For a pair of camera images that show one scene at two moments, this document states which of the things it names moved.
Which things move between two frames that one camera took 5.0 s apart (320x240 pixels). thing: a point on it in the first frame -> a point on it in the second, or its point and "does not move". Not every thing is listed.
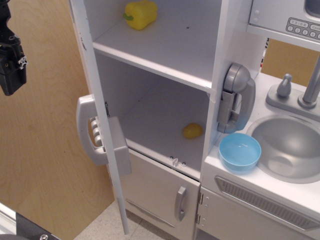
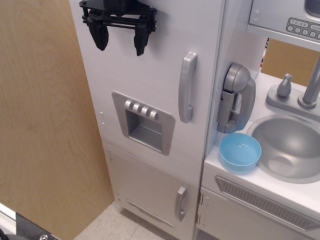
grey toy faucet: x=283 y=96 does not move
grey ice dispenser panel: x=121 y=149 -> x=145 y=124
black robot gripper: x=13 y=62 -> x=134 y=14
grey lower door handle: x=179 y=203 does not move
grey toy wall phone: x=236 y=102 does not move
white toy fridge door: x=79 y=20 -> x=161 y=105
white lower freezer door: x=162 y=195 does not move
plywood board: x=46 y=176 does not move
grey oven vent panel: x=291 y=214 does not move
